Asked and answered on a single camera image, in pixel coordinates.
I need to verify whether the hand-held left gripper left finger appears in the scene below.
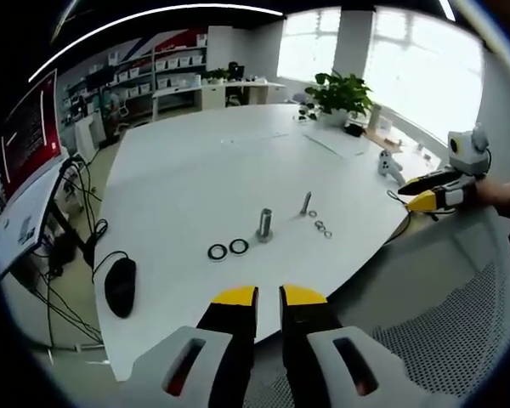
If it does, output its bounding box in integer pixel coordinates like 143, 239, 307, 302
122, 285, 258, 408

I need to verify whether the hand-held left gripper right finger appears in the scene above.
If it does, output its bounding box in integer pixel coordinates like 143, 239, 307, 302
279, 283, 418, 408

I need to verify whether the slim threaded metal stud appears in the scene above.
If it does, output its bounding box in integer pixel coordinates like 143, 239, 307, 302
297, 191, 315, 217

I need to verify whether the large threaded metal stud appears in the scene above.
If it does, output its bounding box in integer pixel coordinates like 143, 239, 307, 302
254, 207, 275, 245

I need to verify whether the white game controller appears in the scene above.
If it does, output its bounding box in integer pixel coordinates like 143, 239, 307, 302
377, 149, 405, 177

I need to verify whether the white paper sheet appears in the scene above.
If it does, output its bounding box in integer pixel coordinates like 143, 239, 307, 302
303, 127, 380, 160

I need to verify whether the white plant pot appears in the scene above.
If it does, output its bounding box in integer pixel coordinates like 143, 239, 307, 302
318, 107, 352, 128

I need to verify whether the black computer mouse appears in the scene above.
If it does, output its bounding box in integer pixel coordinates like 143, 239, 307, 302
104, 257, 138, 320

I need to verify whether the green potted plant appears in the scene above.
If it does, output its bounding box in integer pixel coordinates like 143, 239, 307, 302
303, 69, 376, 121

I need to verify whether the grey mesh chair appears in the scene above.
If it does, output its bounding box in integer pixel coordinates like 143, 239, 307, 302
244, 202, 510, 408

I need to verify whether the white background desk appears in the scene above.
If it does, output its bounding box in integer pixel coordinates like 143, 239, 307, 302
151, 79, 287, 121

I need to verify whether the storage shelf with white bins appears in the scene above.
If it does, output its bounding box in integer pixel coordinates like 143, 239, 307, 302
62, 40, 209, 125

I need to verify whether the red screen monitor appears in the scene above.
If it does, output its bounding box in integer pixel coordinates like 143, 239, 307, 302
0, 69, 68, 201

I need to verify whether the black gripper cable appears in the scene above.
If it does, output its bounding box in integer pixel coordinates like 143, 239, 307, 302
382, 190, 414, 248

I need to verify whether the black mouse cable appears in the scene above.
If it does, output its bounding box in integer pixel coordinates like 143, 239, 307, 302
91, 250, 129, 285

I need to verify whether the black cable bundle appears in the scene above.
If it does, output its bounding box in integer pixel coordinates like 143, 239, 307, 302
31, 156, 110, 352

